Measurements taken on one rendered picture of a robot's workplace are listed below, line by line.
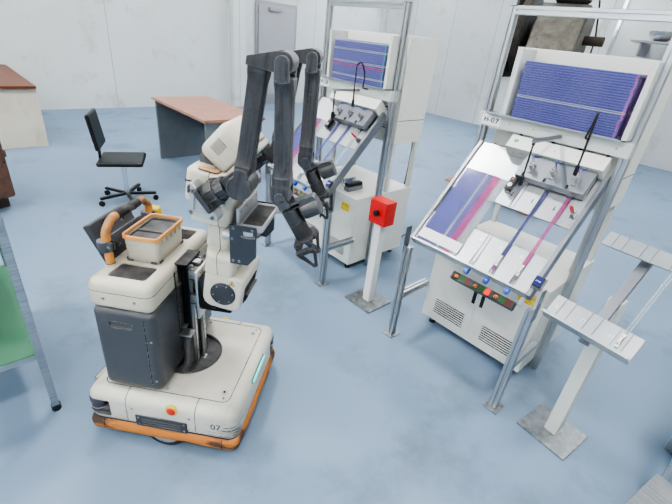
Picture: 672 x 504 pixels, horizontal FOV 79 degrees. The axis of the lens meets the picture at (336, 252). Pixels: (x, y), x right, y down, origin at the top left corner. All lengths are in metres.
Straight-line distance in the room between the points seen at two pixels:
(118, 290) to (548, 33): 6.07
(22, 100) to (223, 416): 5.42
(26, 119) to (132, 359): 5.12
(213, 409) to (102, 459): 0.54
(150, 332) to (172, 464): 0.63
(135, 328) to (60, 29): 7.72
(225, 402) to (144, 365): 0.36
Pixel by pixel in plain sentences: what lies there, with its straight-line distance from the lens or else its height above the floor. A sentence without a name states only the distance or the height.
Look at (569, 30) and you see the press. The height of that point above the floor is 2.02.
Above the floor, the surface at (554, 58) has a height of 1.68.
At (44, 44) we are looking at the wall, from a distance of 9.06.
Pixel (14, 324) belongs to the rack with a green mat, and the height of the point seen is 0.35.
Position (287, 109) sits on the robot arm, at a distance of 1.21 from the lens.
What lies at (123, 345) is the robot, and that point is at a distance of 1.85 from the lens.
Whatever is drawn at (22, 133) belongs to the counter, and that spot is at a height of 0.18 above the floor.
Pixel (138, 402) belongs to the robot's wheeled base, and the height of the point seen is 0.25.
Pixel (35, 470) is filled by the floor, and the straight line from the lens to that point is 2.24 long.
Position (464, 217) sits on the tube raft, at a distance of 2.31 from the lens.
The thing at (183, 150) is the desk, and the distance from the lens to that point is 6.08.
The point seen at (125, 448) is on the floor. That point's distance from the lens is 2.18.
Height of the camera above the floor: 1.68
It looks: 28 degrees down
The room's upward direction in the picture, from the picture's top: 7 degrees clockwise
